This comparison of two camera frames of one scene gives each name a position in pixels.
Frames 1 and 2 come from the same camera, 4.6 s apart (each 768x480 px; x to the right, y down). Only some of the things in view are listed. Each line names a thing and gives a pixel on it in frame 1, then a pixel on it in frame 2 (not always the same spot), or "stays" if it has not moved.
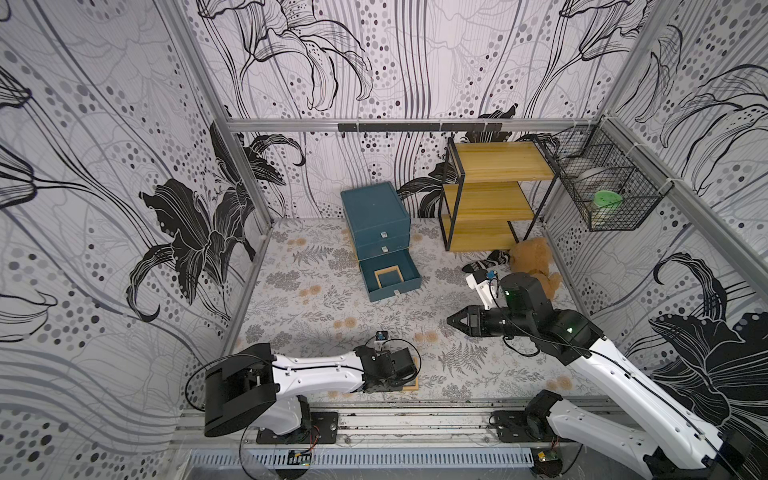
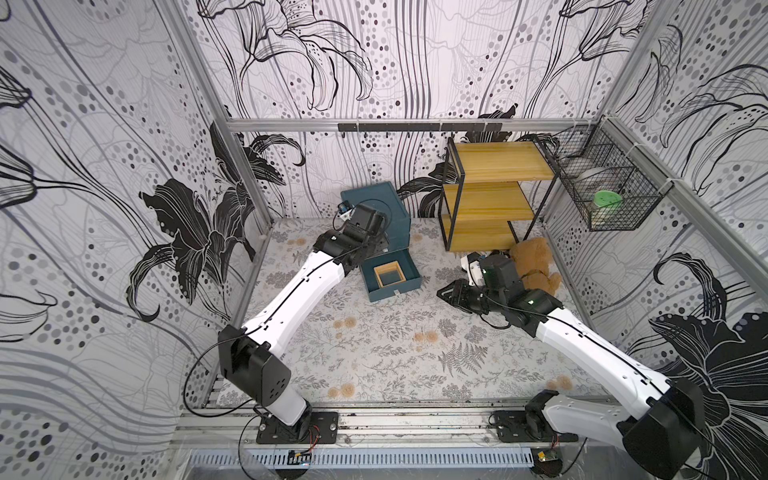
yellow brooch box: [412, 385] to [390, 274]
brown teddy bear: [532, 256] stays
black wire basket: [611, 181] stays
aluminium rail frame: [467, 426] stays
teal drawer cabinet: [381, 224] stays
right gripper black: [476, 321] to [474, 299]
